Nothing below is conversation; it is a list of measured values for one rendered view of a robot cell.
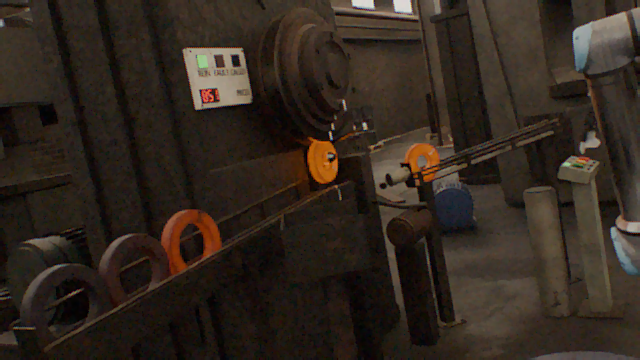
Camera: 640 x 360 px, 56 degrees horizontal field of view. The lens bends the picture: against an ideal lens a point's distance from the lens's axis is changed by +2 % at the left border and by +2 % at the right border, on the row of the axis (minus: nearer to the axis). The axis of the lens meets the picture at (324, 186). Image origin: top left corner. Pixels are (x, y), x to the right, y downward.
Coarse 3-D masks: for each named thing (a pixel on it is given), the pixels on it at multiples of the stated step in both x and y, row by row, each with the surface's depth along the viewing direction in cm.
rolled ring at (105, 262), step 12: (120, 240) 137; (132, 240) 139; (144, 240) 142; (156, 240) 145; (108, 252) 135; (120, 252) 136; (144, 252) 145; (156, 252) 144; (108, 264) 133; (120, 264) 136; (156, 264) 146; (168, 264) 147; (108, 276) 133; (156, 276) 146; (168, 276) 147; (108, 288) 133; (120, 288) 135; (120, 300) 135
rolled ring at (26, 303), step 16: (48, 272) 122; (64, 272) 124; (80, 272) 127; (32, 288) 119; (48, 288) 121; (96, 288) 130; (32, 304) 118; (96, 304) 130; (32, 320) 117; (48, 336) 120; (48, 352) 120
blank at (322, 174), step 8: (312, 144) 211; (320, 144) 211; (328, 144) 216; (312, 152) 208; (320, 152) 211; (312, 160) 208; (320, 160) 210; (336, 160) 220; (312, 168) 209; (320, 168) 210; (328, 168) 216; (336, 168) 219; (320, 176) 209; (328, 176) 214
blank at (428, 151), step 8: (416, 144) 248; (424, 144) 247; (408, 152) 246; (416, 152) 246; (424, 152) 247; (432, 152) 249; (408, 160) 244; (416, 160) 246; (432, 160) 249; (416, 168) 246; (424, 168) 251; (416, 176) 246; (432, 176) 249
